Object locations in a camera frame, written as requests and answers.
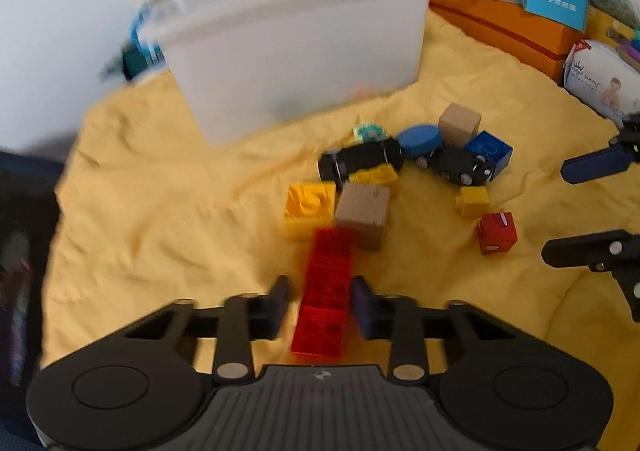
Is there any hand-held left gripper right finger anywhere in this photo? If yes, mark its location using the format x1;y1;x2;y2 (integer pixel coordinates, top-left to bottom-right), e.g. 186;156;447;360
351;276;516;382

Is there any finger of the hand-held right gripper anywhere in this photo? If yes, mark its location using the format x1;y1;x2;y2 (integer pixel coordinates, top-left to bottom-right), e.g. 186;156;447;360
560;114;640;186
541;229;640;322

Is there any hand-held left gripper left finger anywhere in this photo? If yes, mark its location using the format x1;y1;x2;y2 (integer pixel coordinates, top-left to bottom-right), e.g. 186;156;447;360
125;276;292;386

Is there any long red toy brick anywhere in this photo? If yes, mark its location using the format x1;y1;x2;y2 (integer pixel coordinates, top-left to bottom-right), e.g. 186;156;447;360
290;227;355;363

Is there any translucent plastic storage box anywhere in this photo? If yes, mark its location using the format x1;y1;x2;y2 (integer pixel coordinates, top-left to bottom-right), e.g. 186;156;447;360
131;0;448;148

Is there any red toy cube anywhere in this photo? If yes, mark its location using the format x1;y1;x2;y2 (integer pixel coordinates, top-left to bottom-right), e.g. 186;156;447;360
475;212;517;255

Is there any white wet wipes pack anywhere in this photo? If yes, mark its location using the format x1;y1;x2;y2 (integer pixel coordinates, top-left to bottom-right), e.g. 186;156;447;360
564;38;640;124

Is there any wooden cube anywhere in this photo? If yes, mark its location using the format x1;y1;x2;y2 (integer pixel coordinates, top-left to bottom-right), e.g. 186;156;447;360
334;182;391;251
438;102;482;148

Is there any orange-yellow toy brick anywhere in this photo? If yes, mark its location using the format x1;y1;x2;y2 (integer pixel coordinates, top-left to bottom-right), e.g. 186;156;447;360
283;181;337;239

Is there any dark blue toy brick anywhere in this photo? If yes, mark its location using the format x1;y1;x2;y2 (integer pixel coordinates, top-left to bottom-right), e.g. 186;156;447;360
464;130;514;181

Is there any small yellow toy brick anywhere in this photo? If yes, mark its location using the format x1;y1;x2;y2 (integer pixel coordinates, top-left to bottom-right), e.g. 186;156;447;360
455;185;491;218

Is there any black toy car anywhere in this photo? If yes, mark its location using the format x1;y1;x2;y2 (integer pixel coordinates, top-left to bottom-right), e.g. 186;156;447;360
317;138;405;182
431;146;493;186

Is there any yellow blanket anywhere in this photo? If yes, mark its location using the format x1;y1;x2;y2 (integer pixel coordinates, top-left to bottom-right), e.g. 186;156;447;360
40;8;640;451

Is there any orange box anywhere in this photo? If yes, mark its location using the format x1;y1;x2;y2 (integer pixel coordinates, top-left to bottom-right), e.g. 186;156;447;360
429;0;591;82

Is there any teal white round toy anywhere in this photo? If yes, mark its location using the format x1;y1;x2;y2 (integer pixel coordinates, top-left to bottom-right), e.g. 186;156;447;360
352;122;388;144

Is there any blue round block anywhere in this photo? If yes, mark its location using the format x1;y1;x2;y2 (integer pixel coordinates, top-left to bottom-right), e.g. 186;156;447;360
396;124;443;168

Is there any dark green carton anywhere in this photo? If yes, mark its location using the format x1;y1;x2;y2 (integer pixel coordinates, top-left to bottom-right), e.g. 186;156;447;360
120;46;166;82

